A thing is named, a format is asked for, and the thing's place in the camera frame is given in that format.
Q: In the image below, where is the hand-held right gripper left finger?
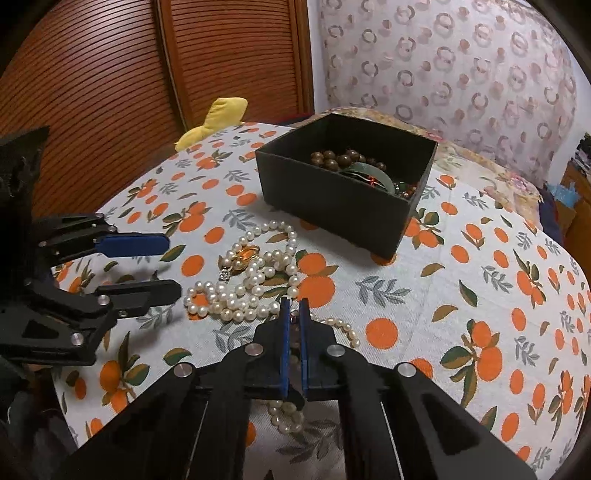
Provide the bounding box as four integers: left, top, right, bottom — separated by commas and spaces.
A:
60, 296, 293, 480

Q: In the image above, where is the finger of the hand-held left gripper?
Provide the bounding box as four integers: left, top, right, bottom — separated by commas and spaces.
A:
0, 276, 182, 366
34, 213, 171, 267

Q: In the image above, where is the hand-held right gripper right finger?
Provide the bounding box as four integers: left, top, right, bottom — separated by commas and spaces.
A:
298, 298, 539, 480

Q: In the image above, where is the white pearl necklace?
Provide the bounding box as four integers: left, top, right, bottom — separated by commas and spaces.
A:
184, 220, 362, 435

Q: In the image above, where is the black cardboard box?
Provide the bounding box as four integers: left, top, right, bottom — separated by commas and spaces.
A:
255, 113, 438, 260

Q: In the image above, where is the green jade bangle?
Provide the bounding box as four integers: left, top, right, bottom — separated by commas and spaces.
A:
339, 162, 394, 190

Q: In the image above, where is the brown bead bracelet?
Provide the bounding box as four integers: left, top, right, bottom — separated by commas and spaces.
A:
310, 148, 393, 174

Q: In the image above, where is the wooden slatted wardrobe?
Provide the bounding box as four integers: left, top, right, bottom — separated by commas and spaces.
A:
0, 0, 317, 217

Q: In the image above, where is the yellow plush toy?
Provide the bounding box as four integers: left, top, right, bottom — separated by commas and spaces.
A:
174, 97, 249, 152

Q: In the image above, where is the navy bed sheet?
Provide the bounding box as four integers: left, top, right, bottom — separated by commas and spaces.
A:
538, 185, 567, 241

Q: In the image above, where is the wooden sideboard cabinet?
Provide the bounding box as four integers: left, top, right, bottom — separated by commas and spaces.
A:
561, 161, 591, 268

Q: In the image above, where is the blue gift bag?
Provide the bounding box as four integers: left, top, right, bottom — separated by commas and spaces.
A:
545, 182, 580, 204

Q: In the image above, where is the circle print sheer curtain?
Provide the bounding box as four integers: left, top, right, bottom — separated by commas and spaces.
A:
318, 0, 578, 185

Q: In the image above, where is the pile of folded clothes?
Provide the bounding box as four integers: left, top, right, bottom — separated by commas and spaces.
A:
573, 134, 591, 167

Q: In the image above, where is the gold ring charm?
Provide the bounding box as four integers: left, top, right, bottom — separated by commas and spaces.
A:
226, 246, 262, 273

